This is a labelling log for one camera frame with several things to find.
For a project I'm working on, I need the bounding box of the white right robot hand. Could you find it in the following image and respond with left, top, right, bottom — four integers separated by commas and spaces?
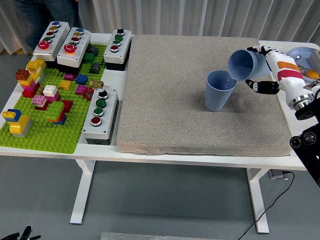
245, 45, 313, 105

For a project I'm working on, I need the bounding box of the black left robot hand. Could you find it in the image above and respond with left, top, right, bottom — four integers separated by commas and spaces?
0, 225, 42, 240

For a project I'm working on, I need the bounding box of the blue ribbed plastic cup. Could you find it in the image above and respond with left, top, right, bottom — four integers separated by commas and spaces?
226, 49, 272, 82
204, 69, 238, 112

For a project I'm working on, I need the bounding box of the light blue plate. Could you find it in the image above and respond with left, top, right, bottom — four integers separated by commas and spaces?
286, 46, 320, 83

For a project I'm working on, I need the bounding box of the grey metal block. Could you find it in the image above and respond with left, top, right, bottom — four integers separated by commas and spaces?
307, 49, 320, 72

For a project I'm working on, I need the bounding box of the white table leg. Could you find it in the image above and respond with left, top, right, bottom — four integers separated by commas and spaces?
69, 159, 96, 225
245, 167, 270, 235

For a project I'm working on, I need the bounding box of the green brick baseplate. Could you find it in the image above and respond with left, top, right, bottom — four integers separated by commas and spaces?
0, 43, 108, 155

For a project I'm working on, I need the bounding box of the grey power adapter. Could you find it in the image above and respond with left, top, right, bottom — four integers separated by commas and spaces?
268, 169, 290, 180

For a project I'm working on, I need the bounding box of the yellow blue grey brick stack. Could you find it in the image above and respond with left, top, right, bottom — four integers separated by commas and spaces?
1, 108, 33, 138

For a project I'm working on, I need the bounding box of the green orange blue brick stack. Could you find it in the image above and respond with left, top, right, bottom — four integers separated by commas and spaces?
45, 100, 68, 125

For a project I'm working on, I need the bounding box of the grey-brown mat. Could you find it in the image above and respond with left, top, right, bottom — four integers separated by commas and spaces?
116, 34, 293, 157

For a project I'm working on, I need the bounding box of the white curtain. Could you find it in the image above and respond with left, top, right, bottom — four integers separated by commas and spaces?
0, 0, 320, 55

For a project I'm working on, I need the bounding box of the pink red brick stack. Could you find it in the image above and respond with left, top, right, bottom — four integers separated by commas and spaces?
31, 94, 50, 111

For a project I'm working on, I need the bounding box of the red toy brick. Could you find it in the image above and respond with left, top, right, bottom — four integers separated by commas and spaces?
61, 99, 74, 113

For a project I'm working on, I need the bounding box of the white pink brick stack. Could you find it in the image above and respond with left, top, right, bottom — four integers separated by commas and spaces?
42, 84, 62, 103

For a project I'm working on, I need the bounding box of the four-button control box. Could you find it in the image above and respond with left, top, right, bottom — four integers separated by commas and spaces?
103, 28, 133, 72
81, 88, 119, 146

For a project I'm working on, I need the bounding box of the yellow toy brick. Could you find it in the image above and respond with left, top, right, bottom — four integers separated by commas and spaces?
59, 79, 73, 91

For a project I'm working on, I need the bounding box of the pink toy brick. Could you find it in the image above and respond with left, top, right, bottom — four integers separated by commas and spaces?
75, 84, 88, 96

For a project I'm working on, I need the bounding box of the brown yellow red brick stack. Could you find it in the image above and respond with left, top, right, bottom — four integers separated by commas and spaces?
14, 69, 41, 99

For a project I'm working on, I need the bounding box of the blue toy brick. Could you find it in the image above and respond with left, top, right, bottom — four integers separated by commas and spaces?
75, 73, 89, 85

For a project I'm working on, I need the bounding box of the yellow white brick stack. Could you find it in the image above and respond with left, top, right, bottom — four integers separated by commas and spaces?
25, 58, 48, 85

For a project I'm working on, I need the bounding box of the grey sloped brick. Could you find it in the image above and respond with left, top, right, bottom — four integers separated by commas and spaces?
89, 62, 101, 75

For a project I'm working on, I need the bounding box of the dark green toy brick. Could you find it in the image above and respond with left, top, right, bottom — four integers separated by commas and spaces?
82, 52, 96, 64

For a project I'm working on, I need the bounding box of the dark grey curved brick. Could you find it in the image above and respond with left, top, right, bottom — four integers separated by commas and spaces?
87, 44, 100, 56

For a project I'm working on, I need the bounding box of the five-button control box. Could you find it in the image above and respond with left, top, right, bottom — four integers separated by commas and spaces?
32, 21, 71, 62
56, 26, 92, 68

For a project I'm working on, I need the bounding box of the person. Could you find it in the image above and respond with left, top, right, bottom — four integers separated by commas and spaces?
12, 0, 83, 51

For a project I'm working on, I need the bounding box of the black floor cable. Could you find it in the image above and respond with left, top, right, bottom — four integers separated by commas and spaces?
237, 170, 295, 240

